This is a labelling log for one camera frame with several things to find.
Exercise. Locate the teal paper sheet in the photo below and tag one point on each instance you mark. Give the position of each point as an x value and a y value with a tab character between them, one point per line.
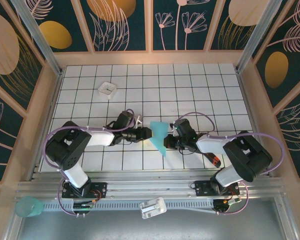
158	135

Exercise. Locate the small white square dish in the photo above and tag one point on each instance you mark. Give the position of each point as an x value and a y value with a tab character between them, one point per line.
107	89

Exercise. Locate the white plastic bracket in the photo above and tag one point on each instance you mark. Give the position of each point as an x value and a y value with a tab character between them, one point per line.
152	207

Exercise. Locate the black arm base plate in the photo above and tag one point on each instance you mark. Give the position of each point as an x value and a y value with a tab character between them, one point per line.
201	187
101	187

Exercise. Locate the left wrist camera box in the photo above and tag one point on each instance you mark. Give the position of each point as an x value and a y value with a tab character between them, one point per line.
139	120

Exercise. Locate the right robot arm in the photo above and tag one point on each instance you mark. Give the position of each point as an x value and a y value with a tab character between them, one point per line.
247	155

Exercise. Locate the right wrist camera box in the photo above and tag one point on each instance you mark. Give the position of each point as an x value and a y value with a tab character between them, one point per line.
174	125

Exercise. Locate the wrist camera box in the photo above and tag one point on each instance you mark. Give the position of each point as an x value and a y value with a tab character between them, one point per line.
139	120
174	125

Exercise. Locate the small black circuit board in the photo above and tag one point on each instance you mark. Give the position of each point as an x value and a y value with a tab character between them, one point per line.
82	206
225	203

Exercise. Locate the aluminium frame post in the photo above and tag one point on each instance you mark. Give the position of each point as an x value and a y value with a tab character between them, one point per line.
40	37
255	35

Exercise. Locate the teal plastic cup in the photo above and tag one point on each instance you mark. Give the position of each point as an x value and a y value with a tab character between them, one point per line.
27	206

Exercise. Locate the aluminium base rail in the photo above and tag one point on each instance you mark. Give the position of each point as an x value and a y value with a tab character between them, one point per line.
150	186

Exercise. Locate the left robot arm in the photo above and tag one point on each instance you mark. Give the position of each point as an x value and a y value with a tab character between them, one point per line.
65	147

